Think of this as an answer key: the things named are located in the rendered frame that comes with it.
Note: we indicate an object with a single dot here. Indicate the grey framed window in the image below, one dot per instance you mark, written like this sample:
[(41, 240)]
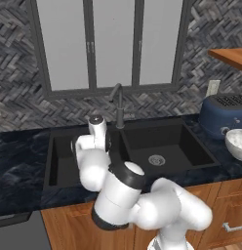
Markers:
[(90, 45)]

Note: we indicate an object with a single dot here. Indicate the blue toaster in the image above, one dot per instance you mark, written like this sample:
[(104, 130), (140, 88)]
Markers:
[(220, 114)]

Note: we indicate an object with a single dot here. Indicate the narrow wooden drawer front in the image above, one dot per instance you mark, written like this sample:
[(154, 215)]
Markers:
[(233, 186)]

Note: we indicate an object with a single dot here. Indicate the black double sink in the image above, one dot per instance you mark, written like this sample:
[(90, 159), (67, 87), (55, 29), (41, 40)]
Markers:
[(165, 143)]

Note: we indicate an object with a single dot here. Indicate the white wall outlet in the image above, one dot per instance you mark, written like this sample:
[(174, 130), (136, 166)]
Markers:
[(213, 87)]

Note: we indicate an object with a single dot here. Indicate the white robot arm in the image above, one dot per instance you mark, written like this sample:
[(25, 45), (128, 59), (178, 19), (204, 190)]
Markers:
[(168, 208)]

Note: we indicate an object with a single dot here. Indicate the wooden wall cabinet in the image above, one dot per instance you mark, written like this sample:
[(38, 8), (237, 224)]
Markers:
[(232, 57)]

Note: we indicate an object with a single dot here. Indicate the dark grey tap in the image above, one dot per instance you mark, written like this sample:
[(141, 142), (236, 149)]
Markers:
[(119, 114)]

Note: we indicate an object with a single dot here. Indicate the white bowl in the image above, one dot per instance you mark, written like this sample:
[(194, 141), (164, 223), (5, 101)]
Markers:
[(237, 143)]

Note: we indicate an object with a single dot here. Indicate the grey dishwasher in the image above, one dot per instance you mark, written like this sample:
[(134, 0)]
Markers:
[(19, 232)]

